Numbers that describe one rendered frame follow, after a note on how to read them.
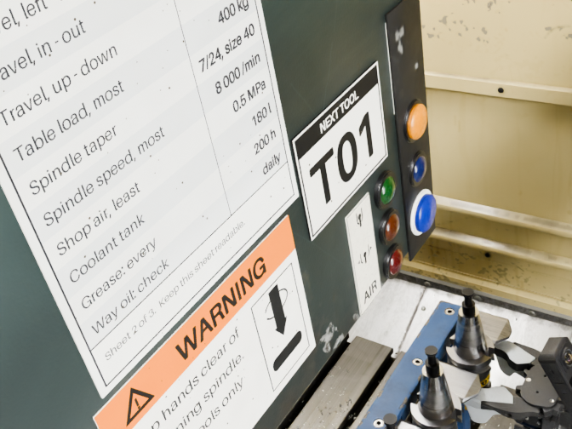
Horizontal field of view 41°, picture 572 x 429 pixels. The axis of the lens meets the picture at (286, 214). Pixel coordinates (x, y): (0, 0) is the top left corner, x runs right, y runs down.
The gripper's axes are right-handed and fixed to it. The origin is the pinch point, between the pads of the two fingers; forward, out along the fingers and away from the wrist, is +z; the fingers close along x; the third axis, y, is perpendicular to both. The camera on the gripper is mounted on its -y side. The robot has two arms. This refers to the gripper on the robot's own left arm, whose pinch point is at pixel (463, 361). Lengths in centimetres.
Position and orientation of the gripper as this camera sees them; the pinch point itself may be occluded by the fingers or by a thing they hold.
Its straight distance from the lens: 109.7
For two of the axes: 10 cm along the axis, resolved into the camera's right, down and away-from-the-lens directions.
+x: 5.4, -5.7, 6.2
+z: -8.3, -2.4, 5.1
